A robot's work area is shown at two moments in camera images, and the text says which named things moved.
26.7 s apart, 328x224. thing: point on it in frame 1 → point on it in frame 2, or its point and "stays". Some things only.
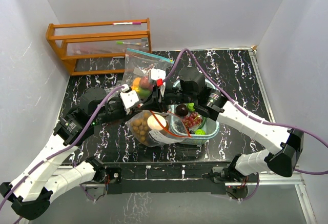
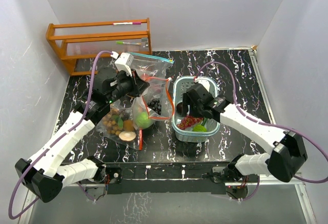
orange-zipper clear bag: x=154 y=128 → x=121 y=124
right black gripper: x=154 y=104 → x=186 y=101
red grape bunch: x=193 y=119 stays
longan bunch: x=140 y=125 → x=113 y=123
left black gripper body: x=113 y=112 → x=126 y=85
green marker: x=123 y=42 stays
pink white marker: x=129 y=23 stays
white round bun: x=153 y=123 → x=127 y=136
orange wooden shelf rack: x=107 y=40 stays
